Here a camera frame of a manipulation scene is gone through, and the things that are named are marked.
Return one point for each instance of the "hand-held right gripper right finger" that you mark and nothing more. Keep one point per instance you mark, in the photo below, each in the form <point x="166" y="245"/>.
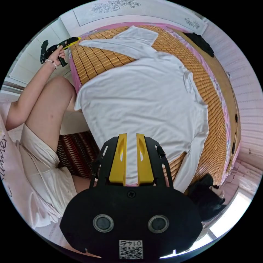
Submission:
<point x="145" y="164"/>

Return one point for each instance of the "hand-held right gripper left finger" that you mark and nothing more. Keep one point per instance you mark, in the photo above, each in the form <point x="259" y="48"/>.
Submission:
<point x="117" y="164"/>

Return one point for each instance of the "white long sleeve shirt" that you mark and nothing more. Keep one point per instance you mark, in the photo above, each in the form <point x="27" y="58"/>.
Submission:
<point x="139" y="102"/>

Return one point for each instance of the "person's left forearm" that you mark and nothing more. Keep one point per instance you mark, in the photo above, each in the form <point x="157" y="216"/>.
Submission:
<point x="28" y="90"/>

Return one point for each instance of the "person's left hand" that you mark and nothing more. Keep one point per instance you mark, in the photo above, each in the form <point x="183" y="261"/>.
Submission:
<point x="58" y="54"/>

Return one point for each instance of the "red wavy patterned rug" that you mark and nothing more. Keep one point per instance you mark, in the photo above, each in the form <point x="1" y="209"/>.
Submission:
<point x="79" y="153"/>

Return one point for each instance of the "pile of clothes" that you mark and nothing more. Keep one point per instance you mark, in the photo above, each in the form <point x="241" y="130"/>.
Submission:
<point x="202" y="197"/>

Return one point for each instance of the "person's body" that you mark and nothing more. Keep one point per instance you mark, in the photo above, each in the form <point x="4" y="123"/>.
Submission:
<point x="43" y="143"/>

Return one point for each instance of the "black garment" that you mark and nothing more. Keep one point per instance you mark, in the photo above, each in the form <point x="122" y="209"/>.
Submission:
<point x="202" y="44"/>

